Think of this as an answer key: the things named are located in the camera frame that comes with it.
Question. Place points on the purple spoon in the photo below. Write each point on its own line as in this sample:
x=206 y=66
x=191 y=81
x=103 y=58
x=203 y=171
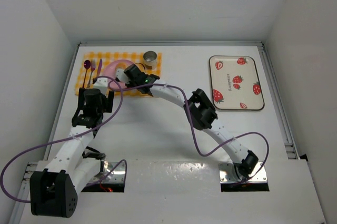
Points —
x=87 y=66

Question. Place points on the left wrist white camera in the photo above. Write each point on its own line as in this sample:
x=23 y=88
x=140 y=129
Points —
x=101 y=83

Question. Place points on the purple knife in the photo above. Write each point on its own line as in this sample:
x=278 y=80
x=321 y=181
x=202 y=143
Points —
x=99 y=68

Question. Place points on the metal base plate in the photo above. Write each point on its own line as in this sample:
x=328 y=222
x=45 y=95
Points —
x=112 y=172
x=228 y=174

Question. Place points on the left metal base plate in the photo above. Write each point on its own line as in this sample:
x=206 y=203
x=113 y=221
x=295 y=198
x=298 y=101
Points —
x=112 y=172

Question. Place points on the glazed donut bread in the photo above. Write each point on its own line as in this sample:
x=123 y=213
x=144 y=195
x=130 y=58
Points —
x=121 y=65

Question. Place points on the metal cup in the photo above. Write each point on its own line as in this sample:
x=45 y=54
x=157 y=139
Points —
x=150 y=60

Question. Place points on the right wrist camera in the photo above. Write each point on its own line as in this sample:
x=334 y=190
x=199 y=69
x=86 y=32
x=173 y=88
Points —
x=133 y=73

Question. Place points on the aluminium frame rail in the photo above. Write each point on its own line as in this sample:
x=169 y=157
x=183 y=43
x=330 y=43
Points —
x=171 y=43

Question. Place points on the purple fork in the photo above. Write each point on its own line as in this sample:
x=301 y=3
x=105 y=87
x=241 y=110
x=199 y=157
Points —
x=93 y=67

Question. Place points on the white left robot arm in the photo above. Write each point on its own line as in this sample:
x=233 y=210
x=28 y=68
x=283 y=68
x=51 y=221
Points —
x=54 y=190

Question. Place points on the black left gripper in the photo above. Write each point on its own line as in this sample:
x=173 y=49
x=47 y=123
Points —
x=110 y=97

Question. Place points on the pink plate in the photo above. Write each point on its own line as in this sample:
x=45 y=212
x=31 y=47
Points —
x=110 y=71

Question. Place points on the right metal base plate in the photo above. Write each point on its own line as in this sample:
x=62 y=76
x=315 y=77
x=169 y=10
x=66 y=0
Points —
x=228 y=174

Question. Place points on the strawberry print tray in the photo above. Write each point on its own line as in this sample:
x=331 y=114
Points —
x=235 y=83

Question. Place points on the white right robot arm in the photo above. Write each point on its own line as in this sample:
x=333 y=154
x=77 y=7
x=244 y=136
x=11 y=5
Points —
x=202 y=116

